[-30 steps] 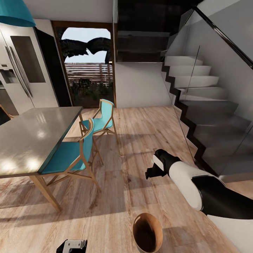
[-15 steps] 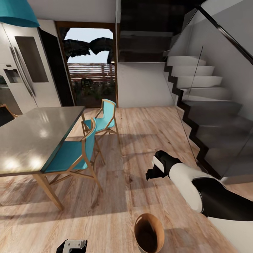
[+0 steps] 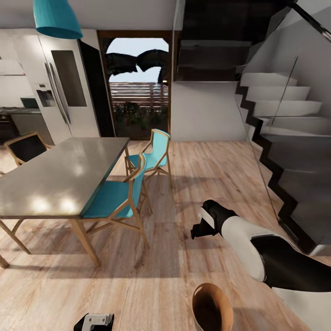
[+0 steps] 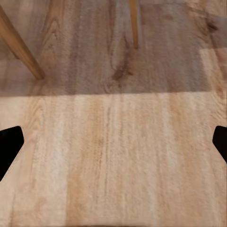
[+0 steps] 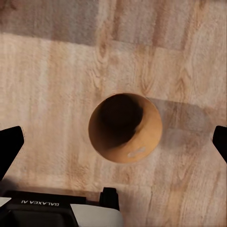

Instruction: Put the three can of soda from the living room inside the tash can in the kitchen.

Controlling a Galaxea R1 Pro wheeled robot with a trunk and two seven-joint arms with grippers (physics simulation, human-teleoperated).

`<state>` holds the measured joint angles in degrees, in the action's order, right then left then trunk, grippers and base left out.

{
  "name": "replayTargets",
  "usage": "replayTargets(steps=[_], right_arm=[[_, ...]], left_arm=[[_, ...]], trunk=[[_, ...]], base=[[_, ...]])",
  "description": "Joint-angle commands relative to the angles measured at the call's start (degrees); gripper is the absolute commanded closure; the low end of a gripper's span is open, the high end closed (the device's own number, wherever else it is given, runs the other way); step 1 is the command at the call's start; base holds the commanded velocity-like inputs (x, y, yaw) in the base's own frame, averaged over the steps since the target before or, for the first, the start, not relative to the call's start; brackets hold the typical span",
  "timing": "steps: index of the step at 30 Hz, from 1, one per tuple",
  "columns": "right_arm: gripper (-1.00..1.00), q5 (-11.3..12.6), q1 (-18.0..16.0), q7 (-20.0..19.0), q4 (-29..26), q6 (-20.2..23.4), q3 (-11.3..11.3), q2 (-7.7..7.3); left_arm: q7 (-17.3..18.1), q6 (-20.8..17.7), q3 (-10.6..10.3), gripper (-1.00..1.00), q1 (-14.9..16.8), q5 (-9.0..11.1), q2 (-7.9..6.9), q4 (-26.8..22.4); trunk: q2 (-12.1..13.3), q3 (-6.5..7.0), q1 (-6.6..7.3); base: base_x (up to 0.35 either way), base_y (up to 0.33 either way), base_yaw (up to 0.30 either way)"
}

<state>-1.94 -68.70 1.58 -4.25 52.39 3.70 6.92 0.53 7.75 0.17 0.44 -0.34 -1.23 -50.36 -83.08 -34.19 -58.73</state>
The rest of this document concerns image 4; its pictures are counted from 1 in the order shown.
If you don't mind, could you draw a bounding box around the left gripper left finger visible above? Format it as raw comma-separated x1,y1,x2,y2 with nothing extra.
0,126,24,182

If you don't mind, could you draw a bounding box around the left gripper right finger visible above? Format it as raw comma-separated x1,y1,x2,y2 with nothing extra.
212,126,227,163

